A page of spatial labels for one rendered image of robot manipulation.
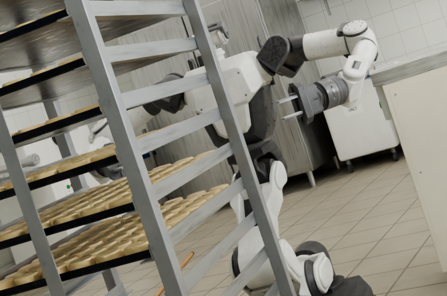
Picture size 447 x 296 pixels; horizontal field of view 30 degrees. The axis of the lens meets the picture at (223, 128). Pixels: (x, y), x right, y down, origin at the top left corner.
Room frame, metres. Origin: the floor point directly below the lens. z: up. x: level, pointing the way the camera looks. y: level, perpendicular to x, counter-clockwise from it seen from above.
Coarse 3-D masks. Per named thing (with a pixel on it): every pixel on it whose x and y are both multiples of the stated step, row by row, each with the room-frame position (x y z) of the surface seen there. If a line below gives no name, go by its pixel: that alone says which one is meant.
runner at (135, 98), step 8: (176, 80) 1.83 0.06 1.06; (184, 80) 1.88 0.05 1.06; (192, 80) 1.92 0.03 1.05; (200, 80) 1.98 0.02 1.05; (208, 80) 2.03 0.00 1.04; (144, 88) 1.65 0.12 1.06; (152, 88) 1.69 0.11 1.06; (160, 88) 1.73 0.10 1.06; (168, 88) 1.77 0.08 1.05; (176, 88) 1.81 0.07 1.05; (184, 88) 1.86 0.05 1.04; (192, 88) 1.91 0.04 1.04; (128, 96) 1.57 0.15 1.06; (136, 96) 1.61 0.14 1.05; (144, 96) 1.64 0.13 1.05; (152, 96) 1.68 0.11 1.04; (160, 96) 1.72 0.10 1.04; (128, 104) 1.56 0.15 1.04; (136, 104) 1.59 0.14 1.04
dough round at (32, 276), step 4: (32, 272) 1.63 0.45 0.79; (36, 272) 1.61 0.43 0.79; (20, 276) 1.63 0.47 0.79; (24, 276) 1.61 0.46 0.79; (28, 276) 1.60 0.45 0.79; (32, 276) 1.60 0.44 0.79; (36, 276) 1.61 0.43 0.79; (40, 276) 1.62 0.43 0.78; (16, 280) 1.60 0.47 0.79; (20, 280) 1.59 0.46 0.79; (24, 280) 1.59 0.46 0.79; (28, 280) 1.59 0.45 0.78; (32, 280) 1.60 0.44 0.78; (36, 280) 1.60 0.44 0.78; (16, 284) 1.60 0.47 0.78; (20, 284) 1.59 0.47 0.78
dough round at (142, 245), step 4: (144, 240) 1.55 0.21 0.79; (132, 244) 1.55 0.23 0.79; (136, 244) 1.54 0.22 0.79; (140, 244) 1.52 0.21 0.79; (144, 244) 1.52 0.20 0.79; (124, 248) 1.54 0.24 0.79; (128, 248) 1.52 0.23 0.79; (132, 248) 1.52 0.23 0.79; (136, 248) 1.51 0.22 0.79; (140, 248) 1.51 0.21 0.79; (144, 248) 1.52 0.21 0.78; (124, 252) 1.53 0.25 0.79; (128, 252) 1.52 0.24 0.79; (132, 252) 1.51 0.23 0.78; (136, 252) 1.51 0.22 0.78
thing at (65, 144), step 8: (48, 104) 2.17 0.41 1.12; (56, 104) 2.18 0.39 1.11; (48, 112) 2.17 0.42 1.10; (56, 112) 2.17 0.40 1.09; (56, 136) 2.17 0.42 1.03; (64, 136) 2.17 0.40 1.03; (64, 144) 2.17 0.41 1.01; (72, 144) 2.19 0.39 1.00; (64, 152) 2.17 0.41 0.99; (72, 152) 2.17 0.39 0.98; (80, 176) 2.18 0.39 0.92; (72, 184) 2.17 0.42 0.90; (80, 184) 2.17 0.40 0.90; (104, 272) 2.17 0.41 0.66; (112, 272) 2.17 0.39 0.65; (104, 280) 2.17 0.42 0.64; (112, 280) 2.17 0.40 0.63
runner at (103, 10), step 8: (96, 8) 1.56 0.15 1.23; (104, 8) 1.60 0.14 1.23; (112, 8) 1.63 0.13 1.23; (120, 8) 1.67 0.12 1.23; (128, 8) 1.71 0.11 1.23; (136, 8) 1.75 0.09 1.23; (144, 8) 1.79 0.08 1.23; (152, 8) 1.83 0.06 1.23; (160, 8) 1.88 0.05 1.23; (168, 8) 1.93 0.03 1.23; (176, 8) 1.98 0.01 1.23; (184, 8) 2.03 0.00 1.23; (96, 16) 1.56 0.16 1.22; (104, 16) 1.60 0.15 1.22; (112, 16) 1.63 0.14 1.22; (120, 16) 1.67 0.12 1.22; (128, 16) 1.72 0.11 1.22; (136, 16) 1.76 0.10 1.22; (144, 16) 1.81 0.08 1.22; (152, 16) 1.86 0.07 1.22; (160, 16) 1.91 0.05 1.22; (168, 16) 1.97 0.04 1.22; (176, 16) 2.02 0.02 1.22
